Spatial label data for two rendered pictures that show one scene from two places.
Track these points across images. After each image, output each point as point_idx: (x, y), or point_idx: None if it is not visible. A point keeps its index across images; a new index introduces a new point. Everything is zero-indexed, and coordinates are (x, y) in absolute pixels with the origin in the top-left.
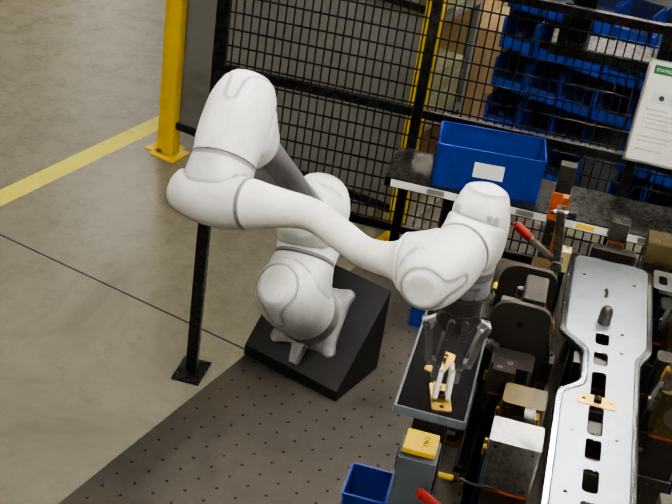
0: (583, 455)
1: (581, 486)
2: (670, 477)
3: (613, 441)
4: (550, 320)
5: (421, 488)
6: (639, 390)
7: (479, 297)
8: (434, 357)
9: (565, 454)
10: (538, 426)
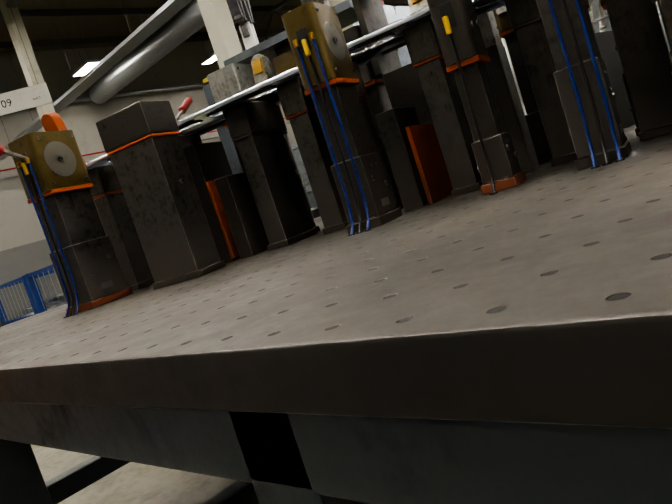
0: (256, 97)
1: (218, 114)
2: (445, 208)
3: (269, 84)
4: None
5: (189, 97)
6: (359, 39)
7: None
8: (248, 21)
9: (261, 99)
10: (253, 69)
